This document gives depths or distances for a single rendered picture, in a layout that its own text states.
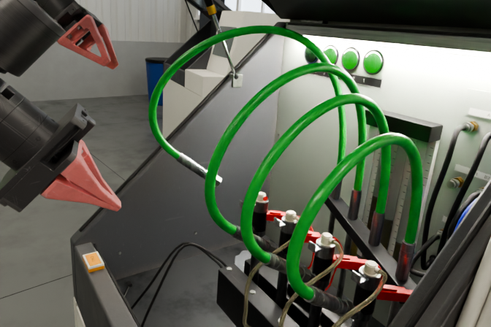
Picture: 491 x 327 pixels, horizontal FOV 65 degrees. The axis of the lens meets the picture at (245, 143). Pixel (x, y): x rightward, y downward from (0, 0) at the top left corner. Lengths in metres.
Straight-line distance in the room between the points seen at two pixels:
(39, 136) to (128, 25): 7.29
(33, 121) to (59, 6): 0.38
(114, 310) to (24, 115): 0.46
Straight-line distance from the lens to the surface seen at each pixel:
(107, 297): 0.79
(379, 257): 0.67
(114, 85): 7.58
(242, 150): 1.04
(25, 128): 0.39
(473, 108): 0.75
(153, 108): 0.69
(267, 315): 0.70
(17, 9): 0.37
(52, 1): 0.75
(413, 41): 0.77
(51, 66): 7.21
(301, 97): 1.00
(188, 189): 0.99
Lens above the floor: 1.43
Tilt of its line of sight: 17 degrees down
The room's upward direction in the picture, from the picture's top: 4 degrees clockwise
